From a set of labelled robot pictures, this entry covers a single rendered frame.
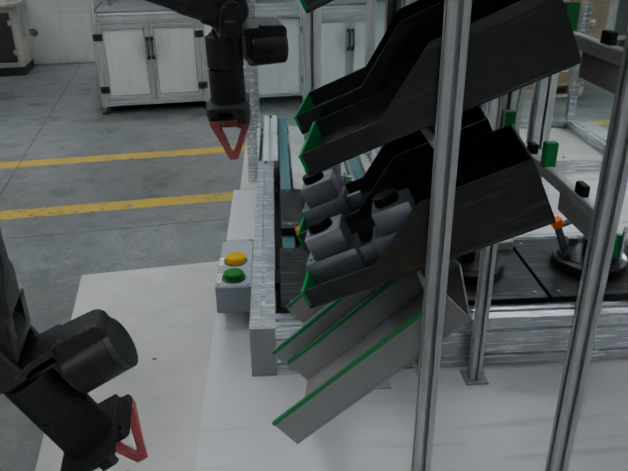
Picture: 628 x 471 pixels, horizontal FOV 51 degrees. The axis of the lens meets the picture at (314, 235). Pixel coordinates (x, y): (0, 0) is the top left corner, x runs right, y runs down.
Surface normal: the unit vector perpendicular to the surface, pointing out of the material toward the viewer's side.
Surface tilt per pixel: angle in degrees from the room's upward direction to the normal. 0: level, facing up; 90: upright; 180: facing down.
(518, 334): 90
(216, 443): 0
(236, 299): 90
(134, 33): 90
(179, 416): 0
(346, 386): 90
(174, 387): 0
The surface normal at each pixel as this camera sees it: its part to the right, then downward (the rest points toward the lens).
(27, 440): -0.01, -0.90
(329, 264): -0.11, 0.43
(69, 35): 0.20, 0.42
